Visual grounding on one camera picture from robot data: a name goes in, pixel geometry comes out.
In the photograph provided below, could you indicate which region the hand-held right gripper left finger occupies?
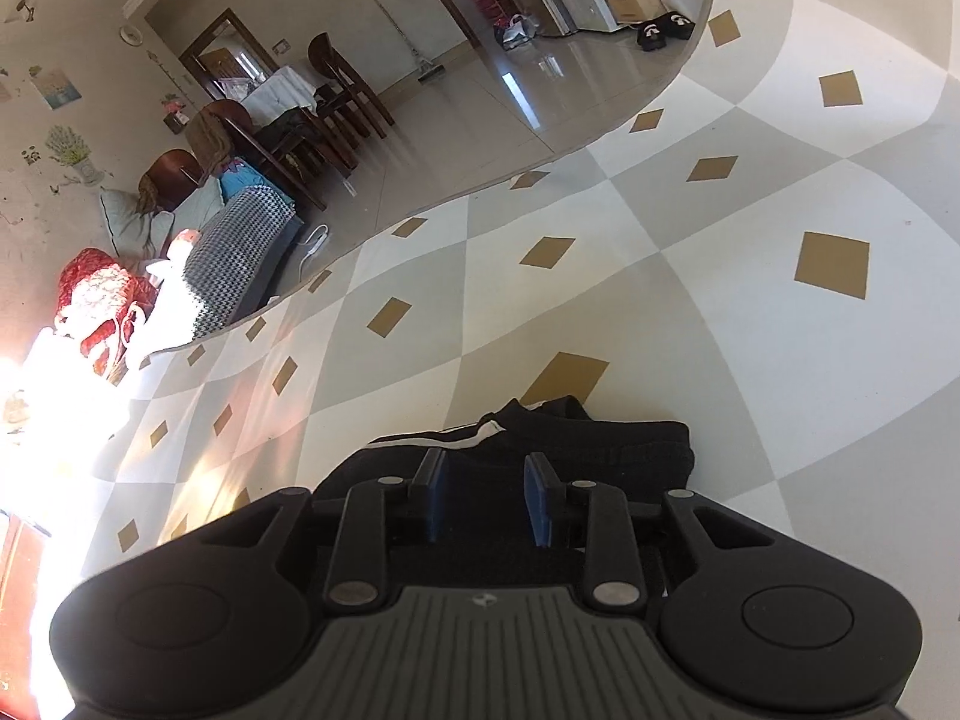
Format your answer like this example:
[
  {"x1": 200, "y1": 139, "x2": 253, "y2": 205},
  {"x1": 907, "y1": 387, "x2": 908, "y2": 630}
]
[{"x1": 201, "y1": 448, "x2": 452, "y2": 611}]

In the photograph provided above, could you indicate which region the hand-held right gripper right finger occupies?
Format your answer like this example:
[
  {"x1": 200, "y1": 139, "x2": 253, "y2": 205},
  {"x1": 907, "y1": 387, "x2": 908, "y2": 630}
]
[{"x1": 523, "y1": 451, "x2": 777, "y2": 611}]

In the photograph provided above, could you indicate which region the black white-striped t-shirt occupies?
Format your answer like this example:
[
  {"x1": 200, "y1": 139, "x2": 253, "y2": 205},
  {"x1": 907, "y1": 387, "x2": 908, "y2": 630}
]
[{"x1": 315, "y1": 396, "x2": 695, "y2": 565}]

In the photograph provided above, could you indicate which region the white power strip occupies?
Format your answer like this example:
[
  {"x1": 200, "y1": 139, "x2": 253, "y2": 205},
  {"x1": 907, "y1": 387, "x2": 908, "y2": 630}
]
[{"x1": 296, "y1": 225, "x2": 332, "y2": 275}]

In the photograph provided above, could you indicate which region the houndstooth covered sofa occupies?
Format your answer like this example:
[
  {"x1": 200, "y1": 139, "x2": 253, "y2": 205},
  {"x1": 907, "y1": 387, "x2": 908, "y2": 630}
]
[{"x1": 184, "y1": 187, "x2": 302, "y2": 339}]

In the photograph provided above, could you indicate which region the dark wooden chair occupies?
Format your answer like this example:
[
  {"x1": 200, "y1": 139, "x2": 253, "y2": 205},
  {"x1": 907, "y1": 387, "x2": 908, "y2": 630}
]
[
  {"x1": 139, "y1": 150, "x2": 204, "y2": 212},
  {"x1": 202, "y1": 99, "x2": 332, "y2": 212},
  {"x1": 307, "y1": 31, "x2": 397, "y2": 140}
]

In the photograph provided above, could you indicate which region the blue cloth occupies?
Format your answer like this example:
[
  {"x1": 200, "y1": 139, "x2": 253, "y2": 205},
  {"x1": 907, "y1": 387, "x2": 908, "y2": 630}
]
[{"x1": 217, "y1": 157, "x2": 272, "y2": 200}]

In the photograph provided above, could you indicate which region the green cushion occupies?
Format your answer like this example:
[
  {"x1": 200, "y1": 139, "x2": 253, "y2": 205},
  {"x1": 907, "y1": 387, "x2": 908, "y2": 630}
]
[{"x1": 101, "y1": 184, "x2": 226, "y2": 257}]

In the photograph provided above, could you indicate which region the brown jacket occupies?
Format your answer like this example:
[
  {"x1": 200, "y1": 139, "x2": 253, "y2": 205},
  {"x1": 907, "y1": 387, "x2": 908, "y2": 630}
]
[{"x1": 184, "y1": 109, "x2": 234, "y2": 174}]

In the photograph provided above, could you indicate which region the broom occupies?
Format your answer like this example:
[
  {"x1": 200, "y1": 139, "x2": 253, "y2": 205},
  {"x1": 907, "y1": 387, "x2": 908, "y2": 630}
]
[{"x1": 373, "y1": 0, "x2": 448, "y2": 84}]

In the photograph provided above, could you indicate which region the dining table with white cloth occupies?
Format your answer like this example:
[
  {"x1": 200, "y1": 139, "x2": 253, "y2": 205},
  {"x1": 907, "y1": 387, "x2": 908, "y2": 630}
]
[{"x1": 240, "y1": 64, "x2": 320, "y2": 125}]

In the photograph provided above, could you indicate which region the red wooden furniture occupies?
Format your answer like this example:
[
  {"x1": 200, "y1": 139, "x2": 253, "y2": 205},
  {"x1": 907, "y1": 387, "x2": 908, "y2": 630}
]
[{"x1": 0, "y1": 510, "x2": 39, "y2": 720}]

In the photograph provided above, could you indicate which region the plastic bag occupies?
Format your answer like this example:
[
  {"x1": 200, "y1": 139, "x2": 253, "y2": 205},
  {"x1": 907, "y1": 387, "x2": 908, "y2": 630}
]
[{"x1": 495, "y1": 13, "x2": 542, "y2": 50}]

